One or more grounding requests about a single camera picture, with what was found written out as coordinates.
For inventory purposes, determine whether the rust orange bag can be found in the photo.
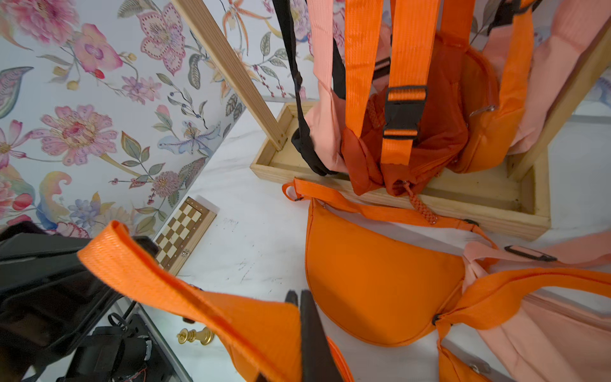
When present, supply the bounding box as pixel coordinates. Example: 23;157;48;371
341;32;499;224

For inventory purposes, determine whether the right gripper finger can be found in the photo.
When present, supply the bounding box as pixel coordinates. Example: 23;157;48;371
285;290;344;382

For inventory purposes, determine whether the black bag strap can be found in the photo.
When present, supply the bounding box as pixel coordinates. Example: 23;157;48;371
271;0;347;177

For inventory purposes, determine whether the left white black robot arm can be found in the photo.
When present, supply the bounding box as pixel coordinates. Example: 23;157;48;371
1;221;172;381

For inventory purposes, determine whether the wooden chessboard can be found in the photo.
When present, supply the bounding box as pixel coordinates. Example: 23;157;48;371
154;196;219;276

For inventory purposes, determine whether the orange sling bag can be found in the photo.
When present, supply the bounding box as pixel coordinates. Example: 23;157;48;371
343;1;533;173
281;178;611;382
77;221;353;381

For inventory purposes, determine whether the pink sling bag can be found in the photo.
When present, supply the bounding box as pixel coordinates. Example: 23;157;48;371
305;1;348;173
440;232;610;381

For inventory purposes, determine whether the wooden clothes rack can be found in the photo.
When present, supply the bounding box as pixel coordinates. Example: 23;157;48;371
176;1;610;240

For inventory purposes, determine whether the gold chess piece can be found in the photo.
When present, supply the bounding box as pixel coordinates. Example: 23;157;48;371
177;327;216;346

